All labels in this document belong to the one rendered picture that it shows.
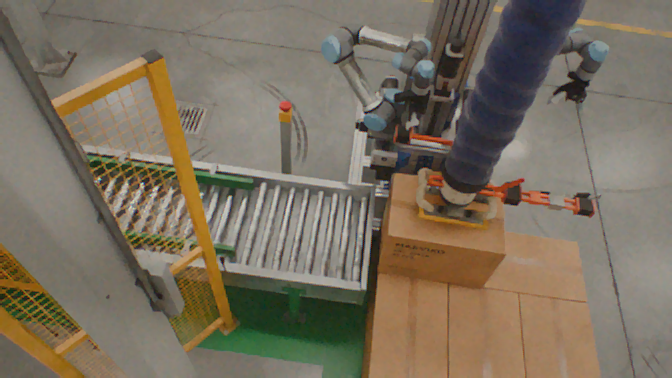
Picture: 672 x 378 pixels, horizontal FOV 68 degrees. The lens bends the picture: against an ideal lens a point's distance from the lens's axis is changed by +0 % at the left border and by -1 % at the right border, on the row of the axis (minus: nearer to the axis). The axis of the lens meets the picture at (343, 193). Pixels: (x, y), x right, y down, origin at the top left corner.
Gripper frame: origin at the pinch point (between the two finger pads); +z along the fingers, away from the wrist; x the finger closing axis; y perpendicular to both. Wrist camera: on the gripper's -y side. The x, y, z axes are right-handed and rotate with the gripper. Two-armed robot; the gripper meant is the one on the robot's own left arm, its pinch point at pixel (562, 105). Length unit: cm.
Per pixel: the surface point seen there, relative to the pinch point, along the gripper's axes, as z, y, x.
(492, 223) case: 58, 31, -16
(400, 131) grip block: 31, 1, -70
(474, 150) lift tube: -2, 37, -43
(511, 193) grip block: 32.1, 30.0, -14.9
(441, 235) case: 58, 43, -42
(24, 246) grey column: -67, 138, -154
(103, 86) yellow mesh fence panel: -57, 84, -163
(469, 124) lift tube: -13, 33, -48
